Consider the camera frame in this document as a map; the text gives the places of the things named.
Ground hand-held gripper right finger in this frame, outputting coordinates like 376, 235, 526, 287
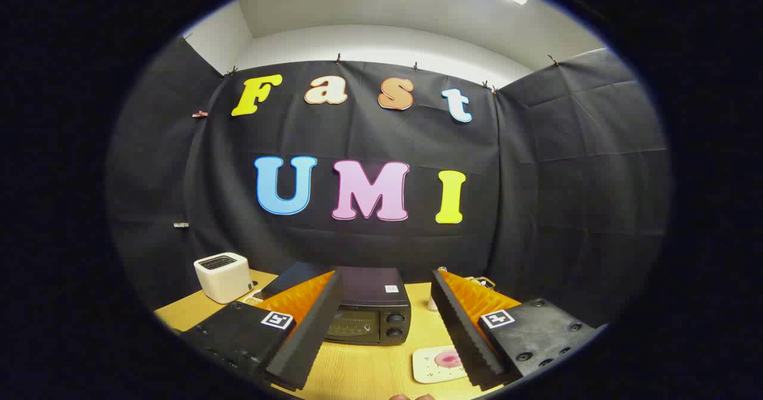
430, 269, 600, 389

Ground black toaster oven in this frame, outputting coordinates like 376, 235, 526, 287
260, 262, 412, 346

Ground white slot toaster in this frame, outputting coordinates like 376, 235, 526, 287
194, 252, 253, 304

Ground clear plastic bottle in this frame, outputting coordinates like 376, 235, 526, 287
427, 266, 448, 312

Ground cream rectangular tray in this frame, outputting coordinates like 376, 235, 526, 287
412, 345, 469, 384

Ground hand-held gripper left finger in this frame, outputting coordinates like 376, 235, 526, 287
179, 270, 345, 392

